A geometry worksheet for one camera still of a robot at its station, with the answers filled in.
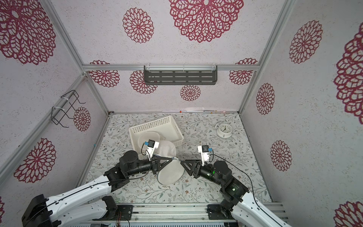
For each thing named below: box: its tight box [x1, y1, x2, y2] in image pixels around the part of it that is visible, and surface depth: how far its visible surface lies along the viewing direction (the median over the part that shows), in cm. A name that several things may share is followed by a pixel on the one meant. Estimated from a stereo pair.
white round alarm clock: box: [215, 123, 233, 139], surface depth 106 cm
